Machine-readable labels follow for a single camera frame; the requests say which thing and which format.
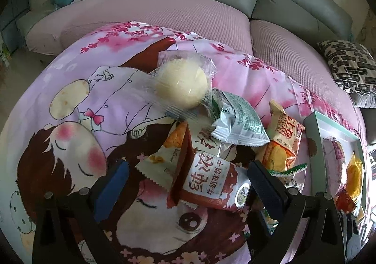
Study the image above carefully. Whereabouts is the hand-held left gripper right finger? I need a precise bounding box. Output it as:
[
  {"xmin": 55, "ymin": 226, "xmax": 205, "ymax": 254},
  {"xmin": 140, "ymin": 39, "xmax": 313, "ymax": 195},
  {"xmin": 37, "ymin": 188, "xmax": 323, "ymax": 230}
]
[{"xmin": 247, "ymin": 160, "xmax": 345, "ymax": 264}]

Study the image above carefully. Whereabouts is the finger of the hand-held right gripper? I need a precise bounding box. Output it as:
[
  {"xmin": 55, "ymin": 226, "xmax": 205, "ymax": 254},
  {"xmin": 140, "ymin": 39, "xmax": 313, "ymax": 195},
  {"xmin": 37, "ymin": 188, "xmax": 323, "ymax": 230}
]
[{"xmin": 340, "ymin": 213, "xmax": 368, "ymax": 264}]

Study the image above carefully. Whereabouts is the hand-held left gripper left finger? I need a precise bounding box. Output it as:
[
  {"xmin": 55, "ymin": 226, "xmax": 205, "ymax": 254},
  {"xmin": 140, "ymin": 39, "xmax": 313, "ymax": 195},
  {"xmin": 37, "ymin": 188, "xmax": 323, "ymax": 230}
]
[{"xmin": 32, "ymin": 159, "xmax": 130, "ymax": 264}]

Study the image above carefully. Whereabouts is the small red snack packet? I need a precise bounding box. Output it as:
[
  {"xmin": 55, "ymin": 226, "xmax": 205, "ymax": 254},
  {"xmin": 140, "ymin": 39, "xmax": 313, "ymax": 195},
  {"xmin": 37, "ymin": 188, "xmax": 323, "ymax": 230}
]
[{"xmin": 335, "ymin": 188, "xmax": 356, "ymax": 214}]

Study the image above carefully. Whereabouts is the red and white biscuit packet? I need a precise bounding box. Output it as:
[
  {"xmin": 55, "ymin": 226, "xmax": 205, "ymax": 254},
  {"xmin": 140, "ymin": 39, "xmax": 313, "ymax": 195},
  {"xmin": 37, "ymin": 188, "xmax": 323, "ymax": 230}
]
[{"xmin": 167, "ymin": 121, "xmax": 252, "ymax": 212}]

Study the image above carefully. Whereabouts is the pink and yellow snack packet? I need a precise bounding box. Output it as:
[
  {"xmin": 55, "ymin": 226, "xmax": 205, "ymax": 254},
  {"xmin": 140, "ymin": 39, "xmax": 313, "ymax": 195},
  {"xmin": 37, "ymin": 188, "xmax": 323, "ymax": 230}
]
[{"xmin": 322, "ymin": 139, "xmax": 346, "ymax": 192}]

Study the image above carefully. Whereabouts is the teal tray with white inside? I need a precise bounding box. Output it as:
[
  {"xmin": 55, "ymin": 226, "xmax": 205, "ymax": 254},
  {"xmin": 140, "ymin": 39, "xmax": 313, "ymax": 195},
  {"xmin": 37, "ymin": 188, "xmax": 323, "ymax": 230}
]
[{"xmin": 302, "ymin": 111, "xmax": 368, "ymax": 224}]

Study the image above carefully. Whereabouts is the orange cracker packet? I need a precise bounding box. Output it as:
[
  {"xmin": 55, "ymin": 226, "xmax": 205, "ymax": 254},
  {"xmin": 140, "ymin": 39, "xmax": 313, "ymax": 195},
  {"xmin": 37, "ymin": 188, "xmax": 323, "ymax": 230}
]
[{"xmin": 255, "ymin": 100, "xmax": 305, "ymax": 174}]

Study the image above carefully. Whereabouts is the white packet with orange print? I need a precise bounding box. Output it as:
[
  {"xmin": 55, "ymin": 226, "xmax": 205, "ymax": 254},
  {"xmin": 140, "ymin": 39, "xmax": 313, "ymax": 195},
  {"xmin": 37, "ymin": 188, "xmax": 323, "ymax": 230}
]
[{"xmin": 134, "ymin": 121, "xmax": 192, "ymax": 192}]

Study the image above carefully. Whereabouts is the pink printed blanket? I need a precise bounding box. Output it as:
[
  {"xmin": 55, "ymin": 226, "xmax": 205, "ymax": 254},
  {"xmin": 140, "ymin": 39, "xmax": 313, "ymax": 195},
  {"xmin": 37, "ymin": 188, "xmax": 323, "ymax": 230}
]
[{"xmin": 0, "ymin": 20, "xmax": 368, "ymax": 264}]

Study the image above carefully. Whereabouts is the round bun in clear wrapper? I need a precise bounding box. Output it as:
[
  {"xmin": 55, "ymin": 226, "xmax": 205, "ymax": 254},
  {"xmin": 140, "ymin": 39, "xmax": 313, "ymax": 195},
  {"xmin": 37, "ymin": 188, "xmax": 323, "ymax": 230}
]
[{"xmin": 143, "ymin": 50, "xmax": 218, "ymax": 121}]

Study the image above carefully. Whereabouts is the grey cushion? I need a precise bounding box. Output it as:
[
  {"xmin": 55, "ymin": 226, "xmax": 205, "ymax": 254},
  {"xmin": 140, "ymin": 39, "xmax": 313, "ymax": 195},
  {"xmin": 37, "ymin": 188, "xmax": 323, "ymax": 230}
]
[{"xmin": 351, "ymin": 92, "xmax": 376, "ymax": 109}]

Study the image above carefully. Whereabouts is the black and white patterned pillow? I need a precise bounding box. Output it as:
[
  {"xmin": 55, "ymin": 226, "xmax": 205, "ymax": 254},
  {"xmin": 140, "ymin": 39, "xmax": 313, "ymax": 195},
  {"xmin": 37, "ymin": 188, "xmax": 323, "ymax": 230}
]
[{"xmin": 317, "ymin": 39, "xmax": 376, "ymax": 96}]

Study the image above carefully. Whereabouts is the pink sofa cover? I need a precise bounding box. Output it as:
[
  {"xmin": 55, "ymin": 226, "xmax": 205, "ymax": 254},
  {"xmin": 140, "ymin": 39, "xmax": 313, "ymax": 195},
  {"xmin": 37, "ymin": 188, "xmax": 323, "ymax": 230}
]
[{"xmin": 26, "ymin": 0, "xmax": 368, "ymax": 112}]

